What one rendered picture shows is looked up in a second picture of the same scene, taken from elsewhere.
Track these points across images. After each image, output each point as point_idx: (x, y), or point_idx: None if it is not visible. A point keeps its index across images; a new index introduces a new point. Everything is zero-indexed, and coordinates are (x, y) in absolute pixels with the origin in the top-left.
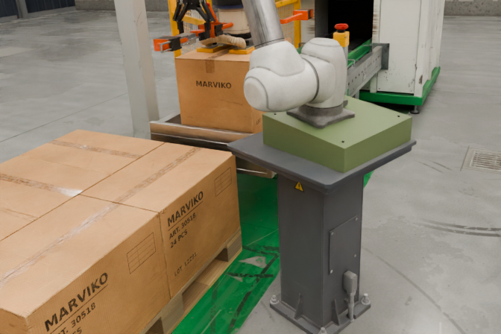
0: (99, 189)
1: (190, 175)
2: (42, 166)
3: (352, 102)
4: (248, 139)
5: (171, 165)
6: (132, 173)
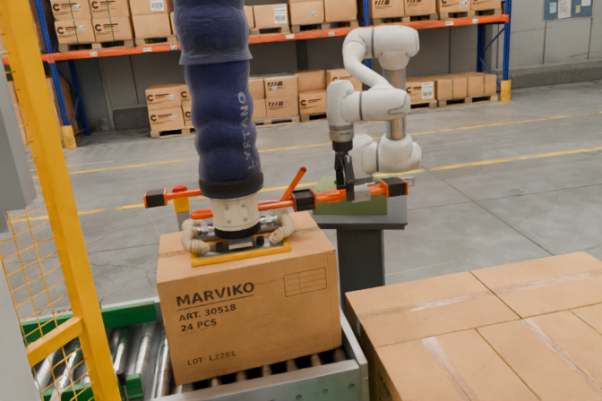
0: (499, 313)
1: (411, 288)
2: (553, 392)
3: (324, 185)
4: (387, 221)
5: (412, 307)
6: (454, 317)
